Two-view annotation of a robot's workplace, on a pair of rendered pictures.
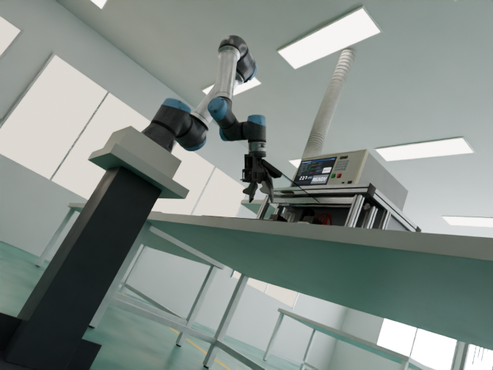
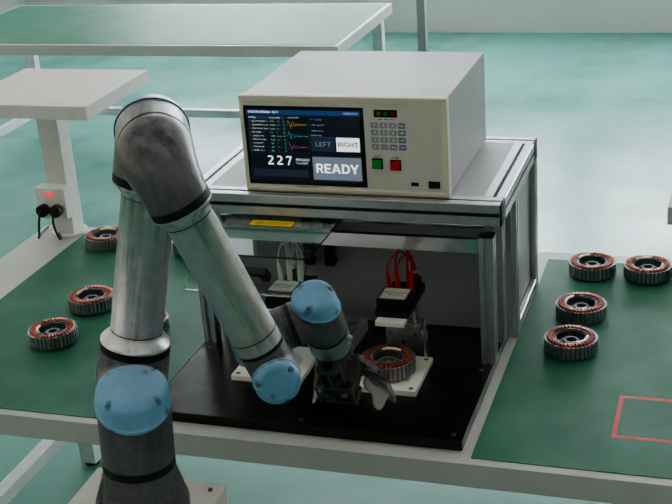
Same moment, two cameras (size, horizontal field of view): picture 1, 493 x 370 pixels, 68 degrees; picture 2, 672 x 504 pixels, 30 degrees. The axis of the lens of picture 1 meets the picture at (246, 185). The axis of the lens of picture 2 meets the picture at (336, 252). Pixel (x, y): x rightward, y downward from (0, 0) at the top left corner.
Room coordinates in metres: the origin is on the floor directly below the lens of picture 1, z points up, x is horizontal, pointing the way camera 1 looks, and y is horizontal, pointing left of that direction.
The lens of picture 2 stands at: (-0.12, 1.28, 1.98)
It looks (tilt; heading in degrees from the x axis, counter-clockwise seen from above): 22 degrees down; 319
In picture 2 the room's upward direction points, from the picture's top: 4 degrees counter-clockwise
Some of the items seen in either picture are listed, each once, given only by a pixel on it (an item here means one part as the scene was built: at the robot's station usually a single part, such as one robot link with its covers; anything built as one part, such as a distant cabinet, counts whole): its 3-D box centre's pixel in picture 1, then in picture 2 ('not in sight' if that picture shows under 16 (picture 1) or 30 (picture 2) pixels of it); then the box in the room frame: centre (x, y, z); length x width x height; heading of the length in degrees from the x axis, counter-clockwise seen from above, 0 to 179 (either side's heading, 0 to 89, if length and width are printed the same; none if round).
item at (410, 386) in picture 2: not in sight; (388, 373); (1.54, -0.27, 0.78); 0.15 x 0.15 x 0.01; 30
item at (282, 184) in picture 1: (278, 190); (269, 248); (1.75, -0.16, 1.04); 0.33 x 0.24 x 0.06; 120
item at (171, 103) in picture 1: (172, 116); (134, 416); (1.41, 0.40, 1.02); 0.13 x 0.12 x 0.14; 148
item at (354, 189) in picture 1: (337, 210); (366, 173); (1.80, -0.49, 1.09); 0.68 x 0.44 x 0.05; 30
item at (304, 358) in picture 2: not in sight; (277, 363); (1.75, -0.15, 0.78); 0.15 x 0.15 x 0.01; 30
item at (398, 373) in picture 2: not in sight; (388, 362); (1.54, -0.27, 0.80); 0.11 x 0.11 x 0.04
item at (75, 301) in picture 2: not in sight; (91, 300); (2.36, -0.08, 0.77); 0.11 x 0.11 x 0.04
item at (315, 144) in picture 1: (326, 113); not in sight; (3.05, -0.41, 2.42); 0.43 x 0.31 x 1.79; 30
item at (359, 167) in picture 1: (347, 189); (369, 118); (1.79, -0.50, 1.22); 0.44 x 0.39 x 0.20; 30
